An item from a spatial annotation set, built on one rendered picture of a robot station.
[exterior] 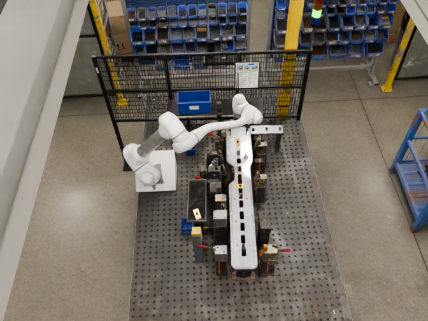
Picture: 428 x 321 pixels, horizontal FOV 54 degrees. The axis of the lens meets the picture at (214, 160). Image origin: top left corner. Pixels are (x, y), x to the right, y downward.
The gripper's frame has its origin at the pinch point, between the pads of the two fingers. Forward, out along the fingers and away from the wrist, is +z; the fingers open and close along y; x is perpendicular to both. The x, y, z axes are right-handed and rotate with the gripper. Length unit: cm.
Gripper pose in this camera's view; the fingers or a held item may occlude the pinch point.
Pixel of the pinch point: (237, 132)
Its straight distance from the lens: 356.4
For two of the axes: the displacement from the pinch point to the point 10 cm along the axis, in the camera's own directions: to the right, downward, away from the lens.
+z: 0.3, 6.3, 7.7
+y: 10.0, -0.2, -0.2
